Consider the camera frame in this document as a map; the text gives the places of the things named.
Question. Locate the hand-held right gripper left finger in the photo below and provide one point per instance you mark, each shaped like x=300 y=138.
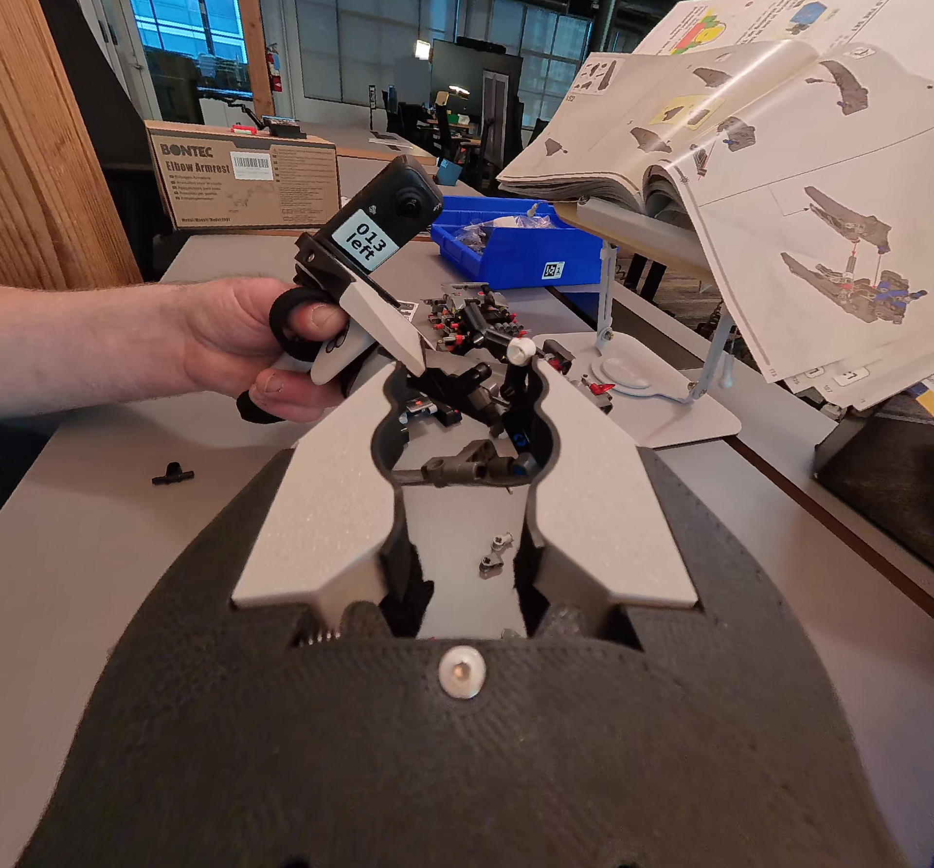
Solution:
x=328 y=518

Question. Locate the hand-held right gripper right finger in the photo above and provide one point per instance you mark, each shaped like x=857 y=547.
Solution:
x=605 y=518

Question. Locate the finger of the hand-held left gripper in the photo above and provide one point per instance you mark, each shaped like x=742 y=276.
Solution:
x=379 y=320

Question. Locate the grey lego wing assembly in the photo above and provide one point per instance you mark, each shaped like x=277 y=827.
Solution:
x=467 y=470

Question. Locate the person's left forearm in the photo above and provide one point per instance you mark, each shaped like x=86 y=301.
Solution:
x=87 y=350

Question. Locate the lego car chassis model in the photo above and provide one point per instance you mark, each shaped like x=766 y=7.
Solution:
x=474 y=313

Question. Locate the light grey lego connector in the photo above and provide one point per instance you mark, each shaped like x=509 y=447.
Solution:
x=502 y=539

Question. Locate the dark grey lego connector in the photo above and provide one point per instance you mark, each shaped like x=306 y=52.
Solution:
x=489 y=565

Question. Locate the black lego T connector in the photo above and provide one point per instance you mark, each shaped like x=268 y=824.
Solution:
x=171 y=475

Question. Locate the lego set box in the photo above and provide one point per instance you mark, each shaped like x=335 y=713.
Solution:
x=883 y=488

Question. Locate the lego instruction booklet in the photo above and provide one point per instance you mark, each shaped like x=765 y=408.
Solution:
x=766 y=153

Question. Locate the person's left hand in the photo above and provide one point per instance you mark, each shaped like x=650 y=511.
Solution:
x=226 y=335

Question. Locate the black office chair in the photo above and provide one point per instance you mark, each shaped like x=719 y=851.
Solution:
x=445 y=127

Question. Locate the clear plastic parts bags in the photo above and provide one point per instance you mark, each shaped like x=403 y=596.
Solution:
x=474 y=233

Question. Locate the white metal book stand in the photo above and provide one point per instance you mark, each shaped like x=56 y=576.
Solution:
x=693 y=423

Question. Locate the blue plastic bin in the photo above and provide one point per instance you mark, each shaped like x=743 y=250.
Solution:
x=511 y=262

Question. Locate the cardboard box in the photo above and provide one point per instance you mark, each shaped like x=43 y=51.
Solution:
x=219 y=189

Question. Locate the colourful printed sheet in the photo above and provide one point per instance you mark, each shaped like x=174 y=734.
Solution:
x=730 y=21

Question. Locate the wooden post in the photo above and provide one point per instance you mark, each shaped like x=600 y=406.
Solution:
x=58 y=153

